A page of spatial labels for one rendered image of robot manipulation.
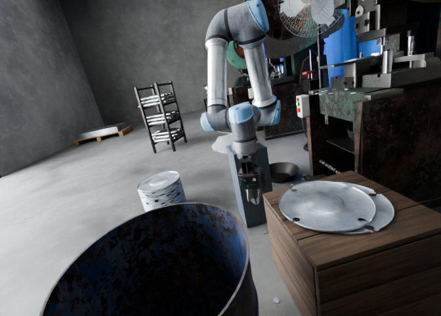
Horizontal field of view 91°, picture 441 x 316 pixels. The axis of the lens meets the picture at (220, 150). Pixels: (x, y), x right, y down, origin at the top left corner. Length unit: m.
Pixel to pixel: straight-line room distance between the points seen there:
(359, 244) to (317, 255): 0.11
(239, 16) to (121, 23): 7.47
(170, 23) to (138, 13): 1.01
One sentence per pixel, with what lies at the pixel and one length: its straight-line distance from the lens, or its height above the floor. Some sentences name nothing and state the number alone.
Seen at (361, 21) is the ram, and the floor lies 0.95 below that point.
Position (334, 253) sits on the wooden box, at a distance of 0.67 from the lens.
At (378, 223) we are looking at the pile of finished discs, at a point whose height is 0.35.
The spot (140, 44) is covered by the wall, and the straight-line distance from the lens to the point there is 8.06.
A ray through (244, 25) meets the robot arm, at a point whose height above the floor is 0.99.
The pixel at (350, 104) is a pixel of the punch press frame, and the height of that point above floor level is 0.58.
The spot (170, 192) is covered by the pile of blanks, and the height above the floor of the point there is 0.20.
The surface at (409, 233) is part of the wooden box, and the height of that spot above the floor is 0.35.
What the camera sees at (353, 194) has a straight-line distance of 0.88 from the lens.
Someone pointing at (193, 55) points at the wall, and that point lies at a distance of 7.77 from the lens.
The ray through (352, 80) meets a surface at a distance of 1.32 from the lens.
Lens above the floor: 0.81
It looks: 18 degrees down
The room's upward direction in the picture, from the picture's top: 12 degrees counter-clockwise
